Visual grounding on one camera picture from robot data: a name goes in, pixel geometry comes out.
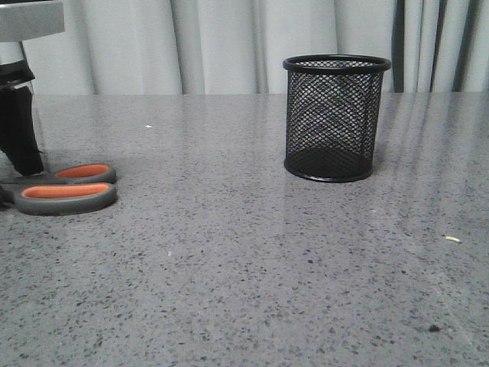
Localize grey pleated curtain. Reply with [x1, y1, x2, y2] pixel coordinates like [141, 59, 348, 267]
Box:
[23, 1, 488, 95]

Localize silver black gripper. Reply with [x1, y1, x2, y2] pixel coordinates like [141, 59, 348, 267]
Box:
[1, 1, 65, 176]

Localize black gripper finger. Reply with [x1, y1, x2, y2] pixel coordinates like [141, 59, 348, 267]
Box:
[0, 187, 14, 209]

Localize grey orange handled scissors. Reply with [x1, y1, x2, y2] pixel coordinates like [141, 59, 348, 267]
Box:
[1, 164, 117, 216]

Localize small black debris crumb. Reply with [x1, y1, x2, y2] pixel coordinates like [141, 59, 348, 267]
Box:
[429, 324, 440, 333]

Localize small yellow debris scrap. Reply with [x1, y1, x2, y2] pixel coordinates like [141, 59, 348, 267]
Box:
[445, 236, 461, 243]

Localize black mesh pen bucket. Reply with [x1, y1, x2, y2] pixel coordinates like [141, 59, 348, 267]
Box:
[283, 54, 391, 183]

